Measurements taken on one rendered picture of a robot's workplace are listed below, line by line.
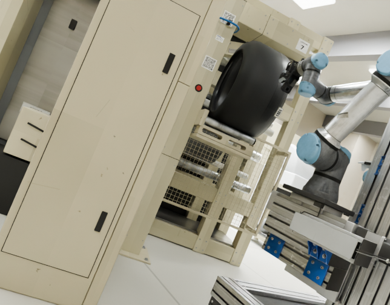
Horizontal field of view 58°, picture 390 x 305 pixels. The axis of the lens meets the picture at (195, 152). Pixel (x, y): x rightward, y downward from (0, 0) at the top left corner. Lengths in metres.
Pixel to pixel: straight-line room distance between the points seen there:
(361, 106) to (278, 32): 1.33
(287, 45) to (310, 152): 1.35
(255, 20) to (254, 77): 0.68
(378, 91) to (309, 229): 0.55
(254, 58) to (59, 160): 1.23
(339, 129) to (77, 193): 0.99
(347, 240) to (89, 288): 0.90
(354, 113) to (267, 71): 0.74
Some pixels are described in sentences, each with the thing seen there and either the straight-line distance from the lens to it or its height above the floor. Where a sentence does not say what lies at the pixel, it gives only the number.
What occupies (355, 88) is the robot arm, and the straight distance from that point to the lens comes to 1.66.
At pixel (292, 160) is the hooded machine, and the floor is 1.30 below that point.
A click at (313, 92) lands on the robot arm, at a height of 1.14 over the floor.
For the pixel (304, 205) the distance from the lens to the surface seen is 1.56.
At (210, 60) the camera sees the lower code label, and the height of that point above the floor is 1.24.
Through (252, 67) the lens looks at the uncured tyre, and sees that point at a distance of 2.02.
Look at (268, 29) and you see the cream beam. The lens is 2.62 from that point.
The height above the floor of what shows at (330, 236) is 0.60.
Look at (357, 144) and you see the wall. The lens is 12.77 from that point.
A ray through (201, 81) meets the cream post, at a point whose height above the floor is 1.10.
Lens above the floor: 0.66
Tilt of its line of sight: 1 degrees up
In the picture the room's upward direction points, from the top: 23 degrees clockwise
